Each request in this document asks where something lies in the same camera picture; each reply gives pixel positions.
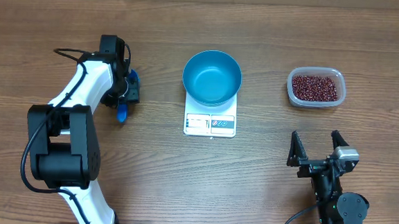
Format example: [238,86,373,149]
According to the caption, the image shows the white digital kitchen scale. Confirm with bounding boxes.
[183,94,238,138]

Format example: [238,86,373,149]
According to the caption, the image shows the black cable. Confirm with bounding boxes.
[17,37,134,224]
[278,196,327,224]

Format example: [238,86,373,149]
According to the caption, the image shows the blue plastic measuring scoop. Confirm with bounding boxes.
[116,70,141,123]

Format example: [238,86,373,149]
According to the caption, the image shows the right black cable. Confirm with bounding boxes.
[278,196,327,224]

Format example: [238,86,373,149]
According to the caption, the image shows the left black cable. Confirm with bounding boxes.
[17,37,134,224]

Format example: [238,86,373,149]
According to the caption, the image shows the clear plastic container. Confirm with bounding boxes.
[287,67,346,108]

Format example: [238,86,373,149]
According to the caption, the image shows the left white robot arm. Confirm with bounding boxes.
[19,35,140,224]

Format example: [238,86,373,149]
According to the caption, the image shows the red beans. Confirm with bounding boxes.
[292,75,338,102]

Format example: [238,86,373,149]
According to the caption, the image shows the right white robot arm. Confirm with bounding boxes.
[284,130,369,224]

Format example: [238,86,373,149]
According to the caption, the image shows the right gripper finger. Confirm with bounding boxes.
[330,130,349,149]
[287,130,308,166]

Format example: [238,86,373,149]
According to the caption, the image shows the blue metal bowl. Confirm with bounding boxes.
[182,49,242,107]

